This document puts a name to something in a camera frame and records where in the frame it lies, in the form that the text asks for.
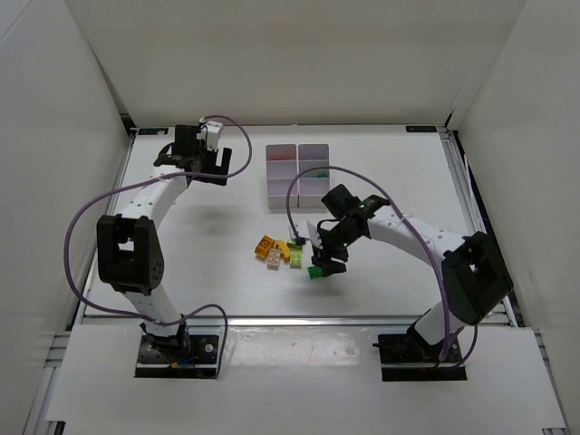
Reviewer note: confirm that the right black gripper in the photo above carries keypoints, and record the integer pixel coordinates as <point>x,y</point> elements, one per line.
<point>326,256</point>

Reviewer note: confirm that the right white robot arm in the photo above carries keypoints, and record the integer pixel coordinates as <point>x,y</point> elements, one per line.
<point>470,270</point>

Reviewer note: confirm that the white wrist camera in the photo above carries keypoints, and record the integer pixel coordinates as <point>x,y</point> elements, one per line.
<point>209,133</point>
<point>306,231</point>

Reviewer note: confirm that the orange lego brick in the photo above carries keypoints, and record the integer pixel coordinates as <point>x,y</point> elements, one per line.
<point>264,246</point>

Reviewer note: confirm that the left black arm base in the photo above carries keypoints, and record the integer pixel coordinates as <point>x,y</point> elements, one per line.
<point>198,360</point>

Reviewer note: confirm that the red curved lego brick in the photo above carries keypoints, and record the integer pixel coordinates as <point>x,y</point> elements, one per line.
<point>280,156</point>

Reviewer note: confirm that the light green lego brick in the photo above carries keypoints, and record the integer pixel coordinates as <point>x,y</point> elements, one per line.
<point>296,259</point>

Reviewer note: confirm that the green lego plate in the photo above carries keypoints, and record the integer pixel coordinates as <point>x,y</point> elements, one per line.
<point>316,272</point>

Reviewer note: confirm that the left white divided container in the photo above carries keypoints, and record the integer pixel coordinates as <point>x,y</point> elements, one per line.
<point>279,174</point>

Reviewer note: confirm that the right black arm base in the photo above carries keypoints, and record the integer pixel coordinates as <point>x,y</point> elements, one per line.
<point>402,359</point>

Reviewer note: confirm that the light green curved lego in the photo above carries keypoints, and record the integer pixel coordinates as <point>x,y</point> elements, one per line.
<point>292,245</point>

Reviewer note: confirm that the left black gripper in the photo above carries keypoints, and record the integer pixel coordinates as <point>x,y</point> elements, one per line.
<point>217,164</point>

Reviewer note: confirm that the cream lego brick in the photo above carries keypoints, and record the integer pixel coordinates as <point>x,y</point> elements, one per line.
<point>273,259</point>

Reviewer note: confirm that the yellow curved lego brick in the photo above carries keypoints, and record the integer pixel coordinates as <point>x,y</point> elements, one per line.
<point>284,249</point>

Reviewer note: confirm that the right white divided container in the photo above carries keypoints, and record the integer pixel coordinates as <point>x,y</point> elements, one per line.
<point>311,190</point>

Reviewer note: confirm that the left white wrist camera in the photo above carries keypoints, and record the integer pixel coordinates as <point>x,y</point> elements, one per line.
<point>209,133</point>

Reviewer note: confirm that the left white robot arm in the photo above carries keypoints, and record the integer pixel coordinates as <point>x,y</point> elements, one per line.
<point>129,253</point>

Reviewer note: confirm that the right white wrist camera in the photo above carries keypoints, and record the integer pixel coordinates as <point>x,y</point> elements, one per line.
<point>306,231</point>

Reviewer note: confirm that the white divided container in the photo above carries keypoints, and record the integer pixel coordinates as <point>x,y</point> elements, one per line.
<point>311,190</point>
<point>279,174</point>

